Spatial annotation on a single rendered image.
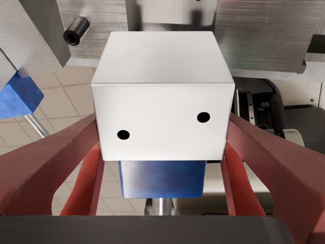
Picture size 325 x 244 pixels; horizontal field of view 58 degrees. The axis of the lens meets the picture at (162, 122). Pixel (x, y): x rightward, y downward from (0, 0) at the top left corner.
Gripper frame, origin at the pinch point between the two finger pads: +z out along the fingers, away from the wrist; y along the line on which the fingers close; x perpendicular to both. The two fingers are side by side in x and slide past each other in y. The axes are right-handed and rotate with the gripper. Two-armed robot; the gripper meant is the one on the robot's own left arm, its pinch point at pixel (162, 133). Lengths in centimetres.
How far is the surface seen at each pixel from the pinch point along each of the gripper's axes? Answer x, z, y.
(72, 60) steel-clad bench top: 5.5, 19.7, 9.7
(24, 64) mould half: 3.4, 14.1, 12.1
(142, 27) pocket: -0.9, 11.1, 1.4
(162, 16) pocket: -1.7, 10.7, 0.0
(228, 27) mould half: -2.1, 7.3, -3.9
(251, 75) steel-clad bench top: 5.9, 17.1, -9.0
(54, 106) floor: 76, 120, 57
